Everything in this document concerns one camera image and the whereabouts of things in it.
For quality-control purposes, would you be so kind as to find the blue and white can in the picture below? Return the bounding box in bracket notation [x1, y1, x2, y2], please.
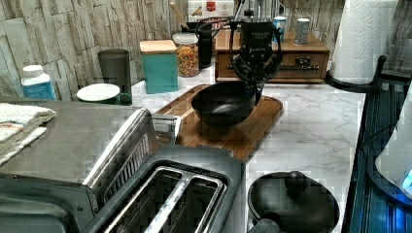
[273, 16, 286, 42]

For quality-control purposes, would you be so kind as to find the white and red box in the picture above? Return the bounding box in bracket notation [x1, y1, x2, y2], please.
[188, 0, 234, 22]

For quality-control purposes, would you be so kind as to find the glass jar of pasta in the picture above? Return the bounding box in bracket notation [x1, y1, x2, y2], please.
[172, 32, 199, 78]

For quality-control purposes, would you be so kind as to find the green mug with white lid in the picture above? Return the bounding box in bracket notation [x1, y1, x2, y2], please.
[77, 83, 132, 106]

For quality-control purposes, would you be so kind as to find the folded white towel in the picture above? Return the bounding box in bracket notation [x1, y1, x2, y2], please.
[0, 103, 56, 164]

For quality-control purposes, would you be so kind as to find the black slot toaster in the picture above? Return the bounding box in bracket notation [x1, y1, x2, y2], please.
[82, 146, 247, 233]

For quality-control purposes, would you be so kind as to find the stainless toaster oven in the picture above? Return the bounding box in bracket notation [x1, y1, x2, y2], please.
[1, 96, 181, 233]

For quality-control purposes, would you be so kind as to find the white and blue bottle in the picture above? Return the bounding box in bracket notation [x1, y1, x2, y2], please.
[21, 65, 56, 100]

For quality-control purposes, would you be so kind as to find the teal canister with wooden lid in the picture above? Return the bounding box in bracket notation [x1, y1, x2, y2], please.
[140, 40, 179, 94]

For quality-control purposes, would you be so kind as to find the black pot with lid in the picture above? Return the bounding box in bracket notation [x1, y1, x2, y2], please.
[248, 171, 339, 233]

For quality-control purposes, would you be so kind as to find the wooden spoon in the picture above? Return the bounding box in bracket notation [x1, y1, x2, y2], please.
[169, 1, 189, 29]

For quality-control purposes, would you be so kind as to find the wooden cutting board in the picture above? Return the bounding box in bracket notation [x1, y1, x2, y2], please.
[157, 84, 284, 161]

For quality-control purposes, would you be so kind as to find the black paper towel holder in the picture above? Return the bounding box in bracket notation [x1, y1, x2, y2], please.
[325, 54, 388, 94]

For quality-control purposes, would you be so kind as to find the wooden drawer box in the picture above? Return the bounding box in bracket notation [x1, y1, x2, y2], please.
[215, 30, 329, 83]

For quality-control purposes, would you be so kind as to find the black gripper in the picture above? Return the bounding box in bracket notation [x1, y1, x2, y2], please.
[229, 21, 283, 105]

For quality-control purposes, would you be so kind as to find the black bowl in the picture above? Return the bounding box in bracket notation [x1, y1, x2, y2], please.
[191, 82, 257, 127]

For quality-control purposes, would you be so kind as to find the paper towel roll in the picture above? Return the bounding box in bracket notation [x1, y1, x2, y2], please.
[330, 0, 397, 84]

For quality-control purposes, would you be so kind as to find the grey and white can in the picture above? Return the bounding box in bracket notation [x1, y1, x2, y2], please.
[294, 18, 310, 45]

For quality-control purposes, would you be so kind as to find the black pepper grinder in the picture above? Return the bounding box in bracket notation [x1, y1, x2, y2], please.
[196, 22, 212, 69]

